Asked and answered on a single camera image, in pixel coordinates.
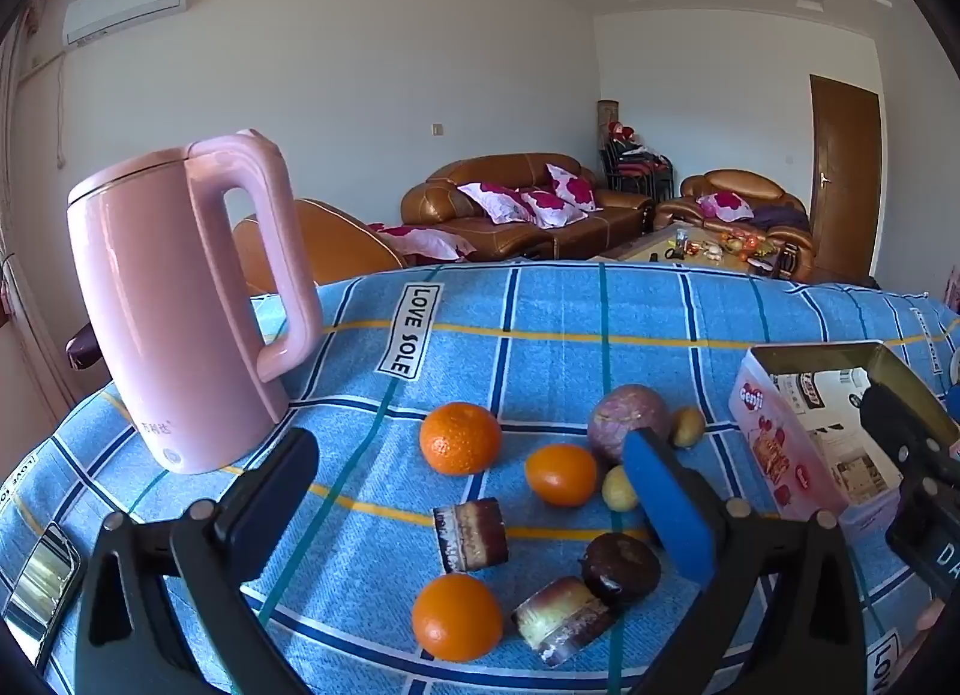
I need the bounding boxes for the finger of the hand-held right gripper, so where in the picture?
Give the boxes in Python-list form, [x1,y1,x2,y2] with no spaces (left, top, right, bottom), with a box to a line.
[859,381,960,479]

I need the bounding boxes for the dark red stool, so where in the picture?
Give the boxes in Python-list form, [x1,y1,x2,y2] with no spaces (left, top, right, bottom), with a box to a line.
[65,326,98,372]

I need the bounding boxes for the purple passion fruit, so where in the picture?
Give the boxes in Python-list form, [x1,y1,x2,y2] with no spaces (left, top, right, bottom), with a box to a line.
[586,384,671,467]

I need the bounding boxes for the small yellow-green fruit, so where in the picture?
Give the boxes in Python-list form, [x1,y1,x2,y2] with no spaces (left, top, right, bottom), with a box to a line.
[601,465,638,513]
[670,406,707,449]

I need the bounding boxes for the blue plaid tablecloth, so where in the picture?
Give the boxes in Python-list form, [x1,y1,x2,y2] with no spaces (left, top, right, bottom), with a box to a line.
[0,261,960,695]

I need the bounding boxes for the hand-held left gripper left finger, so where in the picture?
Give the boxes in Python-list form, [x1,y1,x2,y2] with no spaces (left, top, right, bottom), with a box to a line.
[73,427,323,695]

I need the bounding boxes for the person's right hand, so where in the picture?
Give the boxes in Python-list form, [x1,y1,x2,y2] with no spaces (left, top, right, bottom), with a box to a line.
[916,599,950,658]

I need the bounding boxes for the black smartphone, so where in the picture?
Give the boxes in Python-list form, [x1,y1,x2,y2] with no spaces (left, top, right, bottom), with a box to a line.
[2,521,85,666]

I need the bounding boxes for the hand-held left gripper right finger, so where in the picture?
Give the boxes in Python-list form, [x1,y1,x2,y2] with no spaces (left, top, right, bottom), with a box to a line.
[621,427,875,695]

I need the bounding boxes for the long pink floral pillow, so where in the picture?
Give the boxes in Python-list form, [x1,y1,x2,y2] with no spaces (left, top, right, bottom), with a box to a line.
[367,221,466,263]

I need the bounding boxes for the white air conditioner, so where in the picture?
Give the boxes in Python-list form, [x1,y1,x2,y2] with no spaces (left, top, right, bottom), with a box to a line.
[62,0,186,47]

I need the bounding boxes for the brown wooden door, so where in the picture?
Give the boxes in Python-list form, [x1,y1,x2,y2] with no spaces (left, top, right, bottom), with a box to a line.
[808,74,882,284]

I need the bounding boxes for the brown leather armchair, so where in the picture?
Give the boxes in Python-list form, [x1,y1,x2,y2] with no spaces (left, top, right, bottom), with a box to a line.
[655,169,815,282]

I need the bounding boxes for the wooden coffee table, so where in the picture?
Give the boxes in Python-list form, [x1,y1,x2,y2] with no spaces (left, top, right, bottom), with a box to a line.
[585,219,796,280]

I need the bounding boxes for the stacked black chairs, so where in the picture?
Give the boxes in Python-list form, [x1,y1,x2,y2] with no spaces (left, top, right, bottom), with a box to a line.
[598,133,674,201]

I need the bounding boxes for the small magenta floral pillow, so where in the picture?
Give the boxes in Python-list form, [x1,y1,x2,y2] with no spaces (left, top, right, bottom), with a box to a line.
[697,190,755,221]

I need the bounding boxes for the assorted produce pile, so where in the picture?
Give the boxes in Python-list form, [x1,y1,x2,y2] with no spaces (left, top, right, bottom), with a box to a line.
[705,230,777,261]

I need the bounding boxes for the layered cake slice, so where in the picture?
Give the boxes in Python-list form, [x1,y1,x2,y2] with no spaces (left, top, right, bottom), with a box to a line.
[511,576,620,668]

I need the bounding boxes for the purple blanket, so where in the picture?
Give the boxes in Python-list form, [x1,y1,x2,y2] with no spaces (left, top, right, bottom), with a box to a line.
[750,204,809,231]

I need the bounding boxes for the pink electric kettle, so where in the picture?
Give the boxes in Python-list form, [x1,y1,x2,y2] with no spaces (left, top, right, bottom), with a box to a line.
[66,127,325,475]

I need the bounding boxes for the white pillow with magenta flowers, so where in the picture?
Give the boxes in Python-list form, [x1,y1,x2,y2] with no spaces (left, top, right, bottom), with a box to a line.
[520,189,588,229]
[456,181,537,224]
[546,163,599,210]

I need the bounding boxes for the brown leather sofa end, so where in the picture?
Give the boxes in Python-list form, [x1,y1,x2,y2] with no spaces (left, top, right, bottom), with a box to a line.
[232,198,406,295]

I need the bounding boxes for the small orange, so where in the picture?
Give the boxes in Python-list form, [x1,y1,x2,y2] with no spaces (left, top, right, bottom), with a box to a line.
[524,443,599,509]

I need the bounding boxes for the brown leather sofa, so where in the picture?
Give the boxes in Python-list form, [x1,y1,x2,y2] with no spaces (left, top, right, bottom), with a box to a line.
[400,152,653,263]

